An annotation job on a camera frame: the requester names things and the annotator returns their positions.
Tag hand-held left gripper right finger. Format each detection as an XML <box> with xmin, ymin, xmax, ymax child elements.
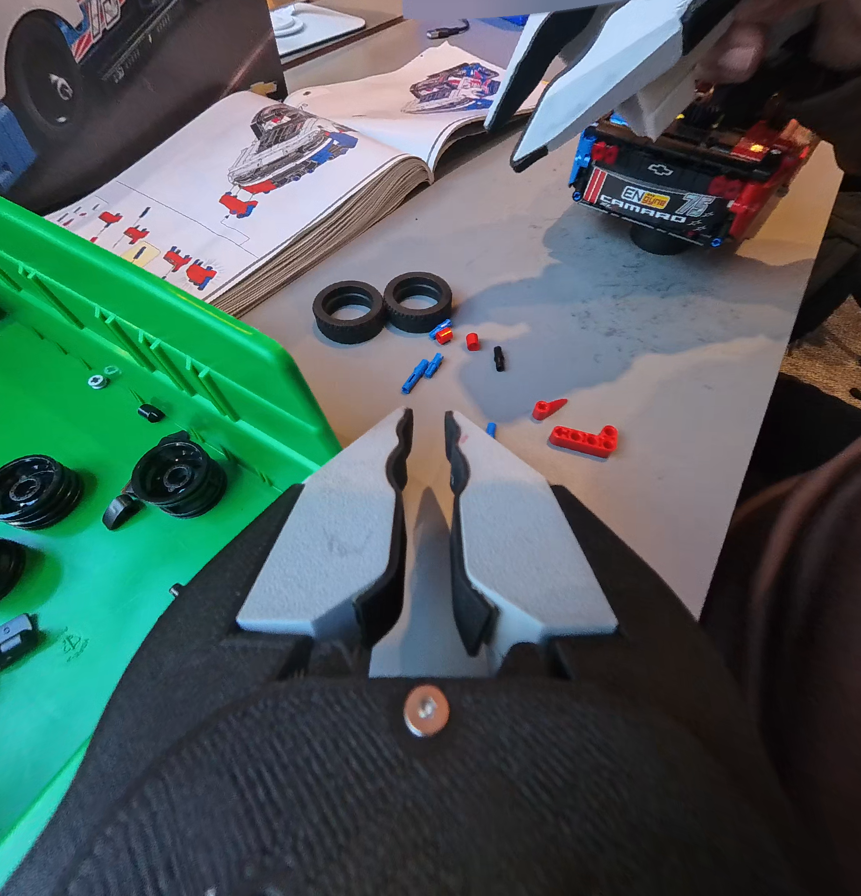
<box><xmin>443</xmin><ymin>409</ymin><xmax>621</xmax><ymax>676</ymax></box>

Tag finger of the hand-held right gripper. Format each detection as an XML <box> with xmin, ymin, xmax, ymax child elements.
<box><xmin>511</xmin><ymin>0</ymin><xmax>692</xmax><ymax>174</ymax></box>
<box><xmin>485</xmin><ymin>7</ymin><xmax>603</xmax><ymax>134</ymax></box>

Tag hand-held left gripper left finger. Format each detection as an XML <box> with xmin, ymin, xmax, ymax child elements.
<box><xmin>234</xmin><ymin>406</ymin><xmax>415</xmax><ymax>676</ymax></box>

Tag red angled beam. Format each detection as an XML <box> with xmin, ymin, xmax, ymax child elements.
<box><xmin>548</xmin><ymin>425</ymin><xmax>619</xmax><ymax>459</ymax></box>

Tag green plastic bin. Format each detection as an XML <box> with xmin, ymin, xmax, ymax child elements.
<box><xmin>0</xmin><ymin>185</ymin><xmax>344</xmax><ymax>896</ymax></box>

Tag grey desk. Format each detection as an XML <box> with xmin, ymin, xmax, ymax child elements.
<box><xmin>241</xmin><ymin>14</ymin><xmax>845</xmax><ymax>680</ymax></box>

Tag person's right hand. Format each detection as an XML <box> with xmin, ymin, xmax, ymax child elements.
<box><xmin>697</xmin><ymin>0</ymin><xmax>831</xmax><ymax>88</ymax></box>

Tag toy brick race car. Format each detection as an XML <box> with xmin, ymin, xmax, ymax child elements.
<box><xmin>569</xmin><ymin>77</ymin><xmax>824</xmax><ymax>256</ymax></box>

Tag black wheel rim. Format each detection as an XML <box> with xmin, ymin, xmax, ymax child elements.
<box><xmin>0</xmin><ymin>535</ymin><xmax>27</xmax><ymax>610</ymax></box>
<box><xmin>0</xmin><ymin>455</ymin><xmax>85</xmax><ymax>529</ymax></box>
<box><xmin>131</xmin><ymin>437</ymin><xmax>228</xmax><ymax>519</ymax></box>

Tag white tray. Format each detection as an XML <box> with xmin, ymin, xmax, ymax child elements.
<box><xmin>269</xmin><ymin>0</ymin><xmax>367</xmax><ymax>60</ymax></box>

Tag long black connector piece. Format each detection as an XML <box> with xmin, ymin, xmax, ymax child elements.
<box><xmin>103</xmin><ymin>493</ymin><xmax>144</xmax><ymax>531</ymax></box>

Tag black rubber toy tire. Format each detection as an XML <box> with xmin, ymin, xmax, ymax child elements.
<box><xmin>313</xmin><ymin>280</ymin><xmax>386</xmax><ymax>345</ymax></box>
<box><xmin>383</xmin><ymin>272</ymin><xmax>454</xmax><ymax>335</ymax></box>

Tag black office chair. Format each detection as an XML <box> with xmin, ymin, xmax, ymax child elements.
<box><xmin>788</xmin><ymin>175</ymin><xmax>861</xmax><ymax>372</ymax></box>

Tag person's brown sweater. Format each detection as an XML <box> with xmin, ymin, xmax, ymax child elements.
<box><xmin>704</xmin><ymin>420</ymin><xmax>861</xmax><ymax>896</ymax></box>

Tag person's black pants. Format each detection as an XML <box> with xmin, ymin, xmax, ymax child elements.
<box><xmin>739</xmin><ymin>371</ymin><xmax>861</xmax><ymax>505</ymax></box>

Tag black joint piece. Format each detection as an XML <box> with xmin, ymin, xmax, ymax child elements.
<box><xmin>0</xmin><ymin>615</ymin><xmax>39</xmax><ymax>676</ymax></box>

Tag open instruction booklet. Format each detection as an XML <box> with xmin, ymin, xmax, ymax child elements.
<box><xmin>45</xmin><ymin>42</ymin><xmax>550</xmax><ymax>319</ymax></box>

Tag toy car box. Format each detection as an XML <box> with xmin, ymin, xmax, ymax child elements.
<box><xmin>0</xmin><ymin>0</ymin><xmax>288</xmax><ymax>214</ymax></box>

